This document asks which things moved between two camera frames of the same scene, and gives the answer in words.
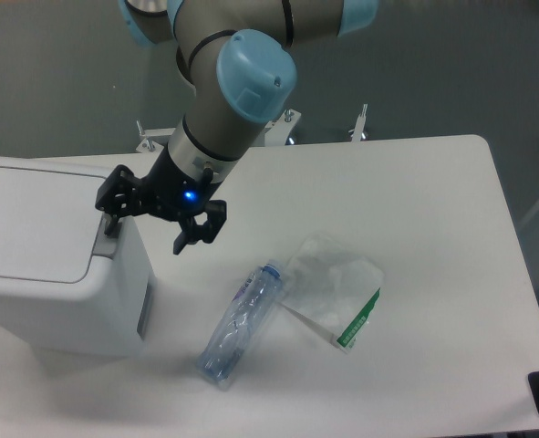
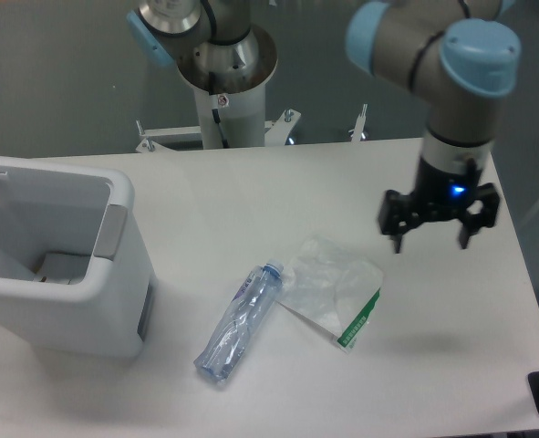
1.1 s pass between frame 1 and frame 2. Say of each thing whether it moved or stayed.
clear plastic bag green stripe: stayed
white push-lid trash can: stayed
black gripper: moved
